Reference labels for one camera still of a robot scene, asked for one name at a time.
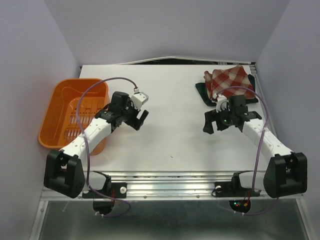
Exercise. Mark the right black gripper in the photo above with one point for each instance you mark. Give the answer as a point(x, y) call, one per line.
point(211, 116)

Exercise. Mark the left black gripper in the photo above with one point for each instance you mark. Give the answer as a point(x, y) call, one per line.
point(135, 122)

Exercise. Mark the red plaid skirt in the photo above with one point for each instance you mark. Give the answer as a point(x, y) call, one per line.
point(221, 79)

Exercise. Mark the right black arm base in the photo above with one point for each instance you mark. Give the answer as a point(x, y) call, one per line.
point(240, 198)

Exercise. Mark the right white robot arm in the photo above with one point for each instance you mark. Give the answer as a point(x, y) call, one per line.
point(287, 171)

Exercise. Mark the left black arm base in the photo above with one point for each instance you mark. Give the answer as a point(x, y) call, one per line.
point(110, 201)

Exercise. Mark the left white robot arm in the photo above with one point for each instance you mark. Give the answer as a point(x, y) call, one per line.
point(64, 172)

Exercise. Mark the orange plastic bin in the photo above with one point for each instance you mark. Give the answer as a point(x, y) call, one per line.
point(59, 126)

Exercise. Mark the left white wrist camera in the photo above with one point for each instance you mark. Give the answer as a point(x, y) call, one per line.
point(139, 99)

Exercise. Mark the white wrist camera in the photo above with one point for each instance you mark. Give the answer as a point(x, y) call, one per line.
point(221, 103)
point(139, 99)

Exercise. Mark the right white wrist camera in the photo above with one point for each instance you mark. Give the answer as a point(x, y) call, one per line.
point(221, 103)

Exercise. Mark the aluminium rail frame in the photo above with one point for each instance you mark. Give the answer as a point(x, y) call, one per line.
point(170, 167)

